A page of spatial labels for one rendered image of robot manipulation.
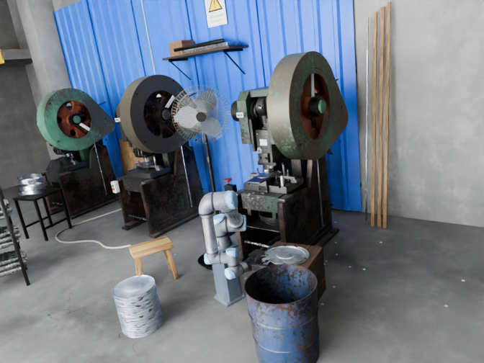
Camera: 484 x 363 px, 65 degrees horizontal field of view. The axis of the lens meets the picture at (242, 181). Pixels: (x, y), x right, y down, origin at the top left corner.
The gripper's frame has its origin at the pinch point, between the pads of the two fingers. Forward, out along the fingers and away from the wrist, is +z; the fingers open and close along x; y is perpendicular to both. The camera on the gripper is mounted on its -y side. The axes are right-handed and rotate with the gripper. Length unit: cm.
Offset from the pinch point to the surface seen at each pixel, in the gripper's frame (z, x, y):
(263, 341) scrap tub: -43, 22, -41
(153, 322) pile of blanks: -73, 38, 43
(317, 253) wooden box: 31.6, 0.7, -15.9
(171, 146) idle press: 25, -62, 187
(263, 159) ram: 46, -58, 56
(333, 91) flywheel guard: 97, -111, 23
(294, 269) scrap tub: -7.1, -5.6, -30.8
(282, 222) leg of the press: 38.6, -10.7, 27.6
